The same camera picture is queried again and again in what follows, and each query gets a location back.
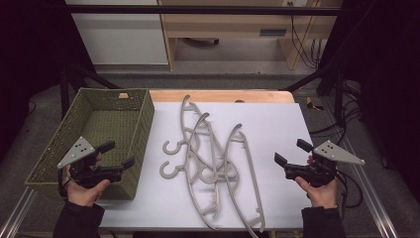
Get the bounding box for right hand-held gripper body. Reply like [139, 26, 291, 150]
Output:
[284, 139, 366, 187]

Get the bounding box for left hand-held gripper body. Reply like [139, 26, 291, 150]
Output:
[57, 136, 125, 189]

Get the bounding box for green woven basket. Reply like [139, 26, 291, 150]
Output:
[24, 87, 156, 201]

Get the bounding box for grey plastic clothes hanger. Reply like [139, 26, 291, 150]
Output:
[161, 94, 237, 181]
[201, 123, 267, 238]
[158, 112, 223, 231]

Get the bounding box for person's left hand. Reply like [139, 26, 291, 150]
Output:
[63, 167, 112, 208]

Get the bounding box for person's right hand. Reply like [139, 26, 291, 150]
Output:
[294, 175, 339, 209]

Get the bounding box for white table sheet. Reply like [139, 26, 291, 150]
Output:
[98, 101, 315, 231]

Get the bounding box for yellow and black tool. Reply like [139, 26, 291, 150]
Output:
[305, 96, 325, 112]

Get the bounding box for black curtain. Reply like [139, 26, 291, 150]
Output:
[0, 0, 97, 162]
[318, 0, 420, 201]

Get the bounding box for white cabinet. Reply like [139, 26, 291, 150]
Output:
[64, 0, 169, 66]

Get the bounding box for wooden desk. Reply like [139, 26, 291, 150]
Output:
[157, 0, 343, 71]

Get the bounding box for black floor cables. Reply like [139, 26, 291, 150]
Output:
[310, 78, 365, 137]

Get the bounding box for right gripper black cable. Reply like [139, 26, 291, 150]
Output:
[335, 170, 365, 210]

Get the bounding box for aluminium rail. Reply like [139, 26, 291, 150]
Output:
[0, 187, 38, 238]
[321, 98, 399, 238]

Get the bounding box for black metal frame stand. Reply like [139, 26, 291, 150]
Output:
[59, 63, 120, 118]
[280, 63, 346, 127]

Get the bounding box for black hanging cables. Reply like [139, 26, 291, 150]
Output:
[289, 1, 321, 69]

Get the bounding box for black horizontal frame bar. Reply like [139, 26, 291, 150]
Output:
[63, 4, 343, 17]

